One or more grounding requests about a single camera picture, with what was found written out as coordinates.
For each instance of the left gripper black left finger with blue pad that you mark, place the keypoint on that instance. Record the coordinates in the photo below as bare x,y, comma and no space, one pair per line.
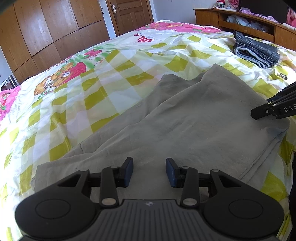
113,178

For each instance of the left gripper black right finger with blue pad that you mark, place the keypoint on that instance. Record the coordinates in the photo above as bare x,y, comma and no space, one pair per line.
186,178

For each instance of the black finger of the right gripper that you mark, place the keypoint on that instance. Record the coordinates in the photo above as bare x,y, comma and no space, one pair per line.
263,111

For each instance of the light grey khaki pants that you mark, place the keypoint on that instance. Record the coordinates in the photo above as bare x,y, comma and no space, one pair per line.
203,123

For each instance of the folded grey striped garment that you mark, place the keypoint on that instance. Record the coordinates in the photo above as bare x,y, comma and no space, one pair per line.
259,53

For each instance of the wooden tv cabinet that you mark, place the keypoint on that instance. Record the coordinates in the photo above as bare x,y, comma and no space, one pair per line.
258,27

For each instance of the checkered cartoon bed sheet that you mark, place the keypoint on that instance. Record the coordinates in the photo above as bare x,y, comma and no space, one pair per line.
50,113

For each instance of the white blue bag pile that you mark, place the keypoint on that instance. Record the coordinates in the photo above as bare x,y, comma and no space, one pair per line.
9,83

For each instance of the brown wooden door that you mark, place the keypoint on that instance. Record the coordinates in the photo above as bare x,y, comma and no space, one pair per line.
129,15

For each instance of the brown wooden wardrobe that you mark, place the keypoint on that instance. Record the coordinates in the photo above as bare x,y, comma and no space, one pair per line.
35,35

